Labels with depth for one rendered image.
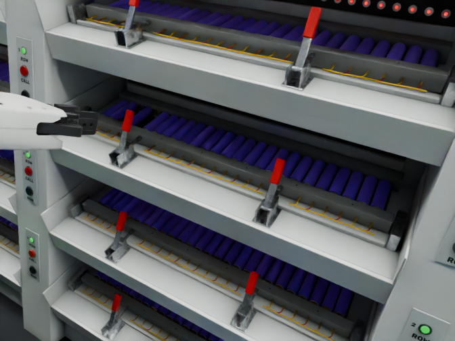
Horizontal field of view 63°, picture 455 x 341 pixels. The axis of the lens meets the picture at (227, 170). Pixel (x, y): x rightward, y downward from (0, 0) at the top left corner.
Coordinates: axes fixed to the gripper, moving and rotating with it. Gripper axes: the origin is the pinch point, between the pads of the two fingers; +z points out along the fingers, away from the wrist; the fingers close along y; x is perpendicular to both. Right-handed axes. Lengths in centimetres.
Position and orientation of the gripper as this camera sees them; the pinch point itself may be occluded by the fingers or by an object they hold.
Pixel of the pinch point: (75, 119)
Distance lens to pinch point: 55.8
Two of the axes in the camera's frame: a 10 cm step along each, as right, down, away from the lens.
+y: 8.7, 3.1, -3.8
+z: 4.3, -1.0, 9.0
